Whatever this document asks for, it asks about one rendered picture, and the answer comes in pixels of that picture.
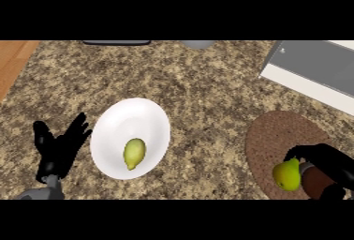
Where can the dark grey flat appliance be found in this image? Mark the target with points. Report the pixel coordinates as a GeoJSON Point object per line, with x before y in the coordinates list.
{"type": "Point", "coordinates": [117, 42]}

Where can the brown cupcake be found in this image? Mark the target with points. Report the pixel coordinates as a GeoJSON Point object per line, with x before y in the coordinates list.
{"type": "Point", "coordinates": [318, 182]}

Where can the brown round placemat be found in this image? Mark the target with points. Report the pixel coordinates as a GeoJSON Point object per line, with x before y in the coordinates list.
{"type": "Point", "coordinates": [277, 134]}

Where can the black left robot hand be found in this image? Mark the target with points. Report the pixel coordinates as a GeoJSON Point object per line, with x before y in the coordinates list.
{"type": "Point", "coordinates": [58, 150]}

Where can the grey round object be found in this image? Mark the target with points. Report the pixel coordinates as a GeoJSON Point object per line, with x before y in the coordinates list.
{"type": "Point", "coordinates": [198, 44]}

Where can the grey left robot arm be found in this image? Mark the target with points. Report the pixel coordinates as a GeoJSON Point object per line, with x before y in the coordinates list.
{"type": "Point", "coordinates": [48, 191]}

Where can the yellow-green lemon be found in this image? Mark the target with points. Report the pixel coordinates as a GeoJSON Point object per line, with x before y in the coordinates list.
{"type": "Point", "coordinates": [135, 153]}

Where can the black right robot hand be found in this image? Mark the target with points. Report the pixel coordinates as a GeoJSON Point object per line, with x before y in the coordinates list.
{"type": "Point", "coordinates": [334, 162]}

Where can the white oval plate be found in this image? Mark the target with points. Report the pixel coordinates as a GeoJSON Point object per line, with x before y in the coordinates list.
{"type": "Point", "coordinates": [128, 122]}

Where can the green pear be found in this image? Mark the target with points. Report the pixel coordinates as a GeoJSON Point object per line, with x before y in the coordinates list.
{"type": "Point", "coordinates": [287, 176]}

